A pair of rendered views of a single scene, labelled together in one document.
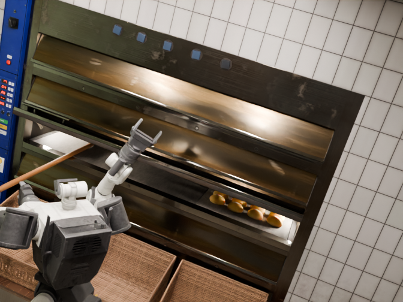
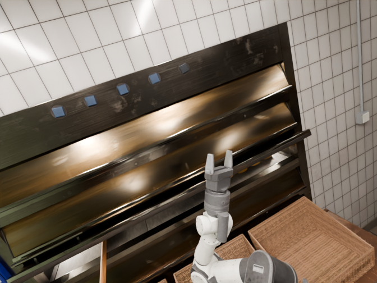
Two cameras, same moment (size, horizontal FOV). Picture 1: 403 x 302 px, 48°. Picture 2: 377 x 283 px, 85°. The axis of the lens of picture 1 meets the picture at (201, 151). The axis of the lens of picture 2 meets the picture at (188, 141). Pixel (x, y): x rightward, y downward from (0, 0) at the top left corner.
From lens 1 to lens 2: 1.58 m
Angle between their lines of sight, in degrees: 25
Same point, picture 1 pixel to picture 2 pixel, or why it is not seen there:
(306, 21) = not seen: outside the picture
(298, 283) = (312, 173)
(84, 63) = (50, 170)
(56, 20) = not seen: outside the picture
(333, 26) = not seen: outside the picture
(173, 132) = (178, 156)
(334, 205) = (306, 110)
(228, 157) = (229, 138)
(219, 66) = (180, 74)
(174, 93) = (159, 126)
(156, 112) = (155, 153)
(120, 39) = (69, 119)
